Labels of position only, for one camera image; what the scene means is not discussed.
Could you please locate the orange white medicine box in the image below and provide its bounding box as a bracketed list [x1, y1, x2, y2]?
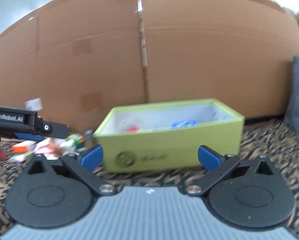
[12, 140, 37, 154]

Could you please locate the green colourful small box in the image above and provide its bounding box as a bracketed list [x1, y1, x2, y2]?
[66, 133, 86, 148]

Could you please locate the lime green storage box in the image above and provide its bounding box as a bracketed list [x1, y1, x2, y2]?
[93, 99, 245, 173]

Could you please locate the patterned black tan carpet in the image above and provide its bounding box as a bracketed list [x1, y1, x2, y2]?
[0, 119, 299, 237]

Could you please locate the large cardboard box wall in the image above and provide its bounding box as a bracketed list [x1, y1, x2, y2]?
[0, 0, 299, 132]

